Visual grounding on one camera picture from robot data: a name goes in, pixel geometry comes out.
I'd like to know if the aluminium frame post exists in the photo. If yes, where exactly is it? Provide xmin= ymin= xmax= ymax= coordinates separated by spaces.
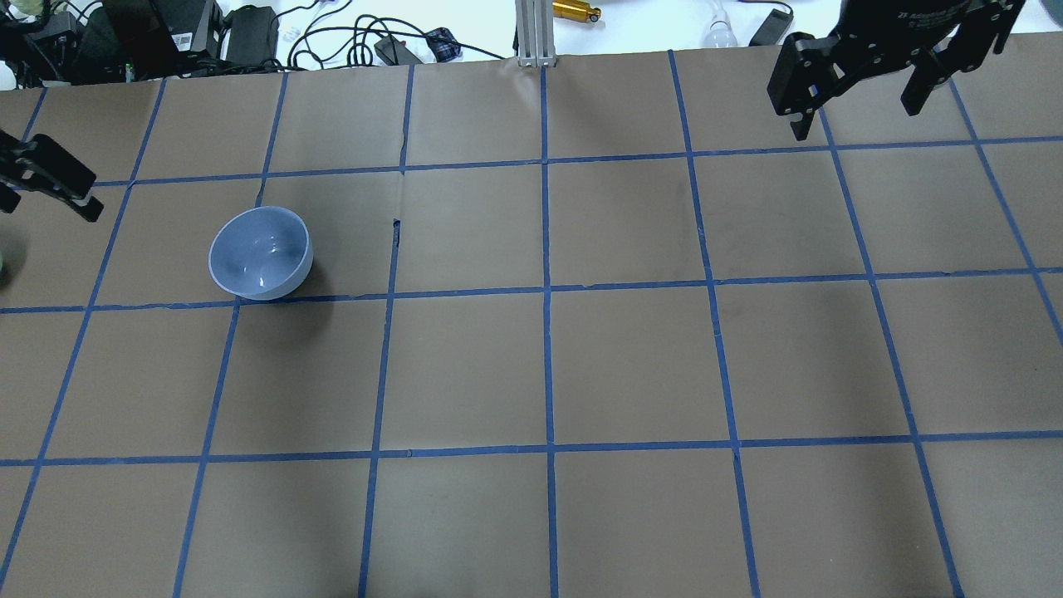
xmin=514 ymin=0 xmax=557 ymax=68

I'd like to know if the gold cylinder tool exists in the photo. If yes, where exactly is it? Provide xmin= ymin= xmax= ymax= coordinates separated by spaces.
xmin=553 ymin=0 xmax=601 ymax=23

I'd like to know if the blue bowl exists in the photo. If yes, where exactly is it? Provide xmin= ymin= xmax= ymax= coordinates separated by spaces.
xmin=208 ymin=207 xmax=315 ymax=301

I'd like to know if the black cable bundle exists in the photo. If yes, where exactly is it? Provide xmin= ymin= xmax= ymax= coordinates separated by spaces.
xmin=282 ymin=0 xmax=507 ymax=71

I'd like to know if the white light bulb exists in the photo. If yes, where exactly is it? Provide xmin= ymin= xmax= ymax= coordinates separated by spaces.
xmin=703 ymin=1 xmax=739 ymax=48

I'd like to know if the black power adapter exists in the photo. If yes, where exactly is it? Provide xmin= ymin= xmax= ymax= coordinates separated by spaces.
xmin=373 ymin=35 xmax=423 ymax=66

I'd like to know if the black equipment pile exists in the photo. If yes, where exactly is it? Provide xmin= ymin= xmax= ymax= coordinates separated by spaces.
xmin=2 ymin=1 xmax=282 ymax=88

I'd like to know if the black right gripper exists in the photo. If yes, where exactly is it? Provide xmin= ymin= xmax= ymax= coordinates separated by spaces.
xmin=767 ymin=1 xmax=1026 ymax=141

